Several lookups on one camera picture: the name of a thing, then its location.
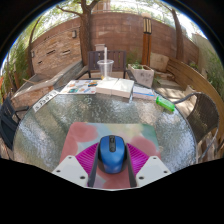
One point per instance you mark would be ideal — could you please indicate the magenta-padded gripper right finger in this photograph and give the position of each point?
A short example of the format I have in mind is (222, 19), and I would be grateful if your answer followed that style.
(153, 168)

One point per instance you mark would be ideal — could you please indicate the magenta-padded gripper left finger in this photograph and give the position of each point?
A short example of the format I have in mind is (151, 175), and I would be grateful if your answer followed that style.
(67, 168)

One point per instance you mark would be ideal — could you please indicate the blue computer mouse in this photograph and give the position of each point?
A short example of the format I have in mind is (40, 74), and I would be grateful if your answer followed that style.
(112, 155)

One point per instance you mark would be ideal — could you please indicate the floral pastel mouse pad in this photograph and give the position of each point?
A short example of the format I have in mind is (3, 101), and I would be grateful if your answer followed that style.
(83, 136)

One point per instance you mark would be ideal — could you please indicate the green marker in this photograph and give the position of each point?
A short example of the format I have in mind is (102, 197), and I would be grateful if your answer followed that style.
(165, 103)

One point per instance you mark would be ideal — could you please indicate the white printed label strip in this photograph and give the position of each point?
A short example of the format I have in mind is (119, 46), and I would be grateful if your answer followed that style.
(45, 100)

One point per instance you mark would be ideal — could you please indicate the brown wicker metal chair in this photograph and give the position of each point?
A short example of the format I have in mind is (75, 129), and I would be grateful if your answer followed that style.
(205, 118)

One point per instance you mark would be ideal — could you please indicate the black metal chair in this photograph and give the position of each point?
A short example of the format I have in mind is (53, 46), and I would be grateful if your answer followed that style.
(8, 125)

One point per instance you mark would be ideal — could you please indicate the white and blue booklet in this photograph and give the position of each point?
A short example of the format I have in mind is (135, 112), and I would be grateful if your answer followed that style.
(144, 92)

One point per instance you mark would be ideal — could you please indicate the colourful printed pamphlet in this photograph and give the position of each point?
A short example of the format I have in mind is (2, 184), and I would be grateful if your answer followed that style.
(80, 87)

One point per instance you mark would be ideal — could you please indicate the raised stone planter bed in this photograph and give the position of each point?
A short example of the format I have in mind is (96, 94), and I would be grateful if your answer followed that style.
(43, 85)

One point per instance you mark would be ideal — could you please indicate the white book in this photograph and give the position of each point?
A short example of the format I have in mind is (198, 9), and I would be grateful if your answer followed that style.
(115, 87)

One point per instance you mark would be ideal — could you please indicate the concrete planter with plants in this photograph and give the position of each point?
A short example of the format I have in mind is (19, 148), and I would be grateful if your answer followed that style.
(143, 76)

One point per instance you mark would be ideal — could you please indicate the curved wooden bench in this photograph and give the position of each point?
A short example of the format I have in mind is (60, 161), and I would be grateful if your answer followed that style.
(196, 81)

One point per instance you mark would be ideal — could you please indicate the clear plastic cup with straw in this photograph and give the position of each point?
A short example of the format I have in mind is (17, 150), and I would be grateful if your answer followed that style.
(105, 70)

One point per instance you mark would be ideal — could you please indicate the leaning stone slab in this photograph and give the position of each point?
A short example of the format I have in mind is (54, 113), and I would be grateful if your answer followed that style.
(159, 62)

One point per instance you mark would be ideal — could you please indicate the dark wooden slatted chair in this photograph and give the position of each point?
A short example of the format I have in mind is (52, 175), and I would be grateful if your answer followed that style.
(118, 60)

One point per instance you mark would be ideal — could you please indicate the slim tree trunk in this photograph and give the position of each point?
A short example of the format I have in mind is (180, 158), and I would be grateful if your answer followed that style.
(178, 38)

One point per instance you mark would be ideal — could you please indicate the forked tree trunk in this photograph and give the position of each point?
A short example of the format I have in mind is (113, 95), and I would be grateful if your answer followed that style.
(85, 36)

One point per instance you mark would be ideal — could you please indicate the dark wall lamp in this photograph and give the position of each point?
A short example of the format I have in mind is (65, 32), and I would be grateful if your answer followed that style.
(32, 53)
(74, 33)

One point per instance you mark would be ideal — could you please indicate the wooden lamp post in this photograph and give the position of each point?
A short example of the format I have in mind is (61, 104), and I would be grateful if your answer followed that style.
(146, 46)

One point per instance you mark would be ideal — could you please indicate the grey wall utility box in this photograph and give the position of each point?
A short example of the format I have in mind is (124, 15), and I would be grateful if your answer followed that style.
(100, 47)

